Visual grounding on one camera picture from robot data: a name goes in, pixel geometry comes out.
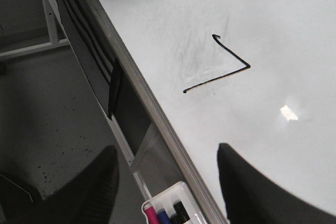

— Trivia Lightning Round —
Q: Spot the white plastic marker tray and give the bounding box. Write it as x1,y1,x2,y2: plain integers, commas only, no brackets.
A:
142,181,207,223

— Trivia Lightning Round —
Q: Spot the white metal floor frame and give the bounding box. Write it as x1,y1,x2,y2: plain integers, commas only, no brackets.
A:
1,0,68,61

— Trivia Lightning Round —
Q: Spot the black capped whiteboard marker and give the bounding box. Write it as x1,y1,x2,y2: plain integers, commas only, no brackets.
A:
173,201,190,223

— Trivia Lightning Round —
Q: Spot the pink whiteboard marker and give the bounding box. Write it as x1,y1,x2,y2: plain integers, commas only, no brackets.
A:
144,206,160,224

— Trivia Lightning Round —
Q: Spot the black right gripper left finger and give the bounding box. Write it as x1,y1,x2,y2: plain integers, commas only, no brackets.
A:
1,145,119,223

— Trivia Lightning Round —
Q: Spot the blue capped whiteboard marker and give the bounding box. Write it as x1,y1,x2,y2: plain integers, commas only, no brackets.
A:
157,210,171,224

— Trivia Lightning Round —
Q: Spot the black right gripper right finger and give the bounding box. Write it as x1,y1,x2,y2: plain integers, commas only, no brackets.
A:
217,143,335,223

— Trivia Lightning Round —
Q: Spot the white whiteboard with grey frame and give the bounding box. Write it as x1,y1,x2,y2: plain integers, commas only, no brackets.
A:
98,0,335,223

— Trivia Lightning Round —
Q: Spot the dark chair with slats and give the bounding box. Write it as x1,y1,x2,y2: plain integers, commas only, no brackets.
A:
56,0,123,118

